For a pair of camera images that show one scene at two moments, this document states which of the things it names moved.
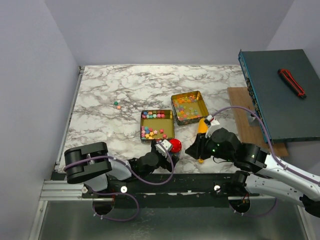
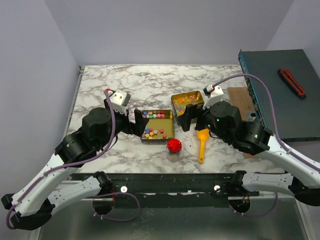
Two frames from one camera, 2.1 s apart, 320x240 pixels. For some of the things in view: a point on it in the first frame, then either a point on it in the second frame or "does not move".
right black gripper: [200, 146] -> [197, 117]
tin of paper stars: [156, 124] does not move
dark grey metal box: [286, 85] does not move
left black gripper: [166, 164] -> [140, 125]
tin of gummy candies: [189, 107] does not move
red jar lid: [176, 145] does not move
